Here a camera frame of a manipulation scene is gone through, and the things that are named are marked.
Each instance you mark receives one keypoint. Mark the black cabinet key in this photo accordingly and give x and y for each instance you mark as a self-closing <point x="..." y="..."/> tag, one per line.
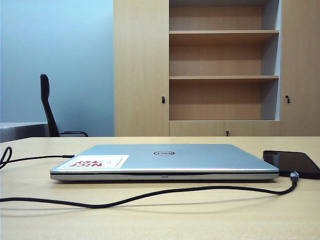
<point x="288" y="99"/>
<point x="163" y="99"/>
<point x="227" y="132"/>

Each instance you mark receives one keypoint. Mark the black smartphone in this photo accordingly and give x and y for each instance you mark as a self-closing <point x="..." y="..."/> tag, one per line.
<point x="292" y="161"/>

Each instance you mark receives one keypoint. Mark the black office chair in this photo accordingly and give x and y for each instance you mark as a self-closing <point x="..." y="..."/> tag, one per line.
<point x="48" y="110"/>

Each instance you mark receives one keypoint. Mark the white sticker with red letters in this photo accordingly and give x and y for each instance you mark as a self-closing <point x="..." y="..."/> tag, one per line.
<point x="117" y="161"/>

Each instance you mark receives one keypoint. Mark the silver Dell laptop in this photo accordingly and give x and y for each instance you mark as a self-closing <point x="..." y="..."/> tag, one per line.
<point x="187" y="161"/>

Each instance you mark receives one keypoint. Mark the light wooden shelf cabinet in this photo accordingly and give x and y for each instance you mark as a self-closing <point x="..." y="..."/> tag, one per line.
<point x="140" y="62"/>

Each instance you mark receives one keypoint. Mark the grey desk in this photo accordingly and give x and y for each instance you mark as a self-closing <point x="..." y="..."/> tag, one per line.
<point x="22" y="130"/>

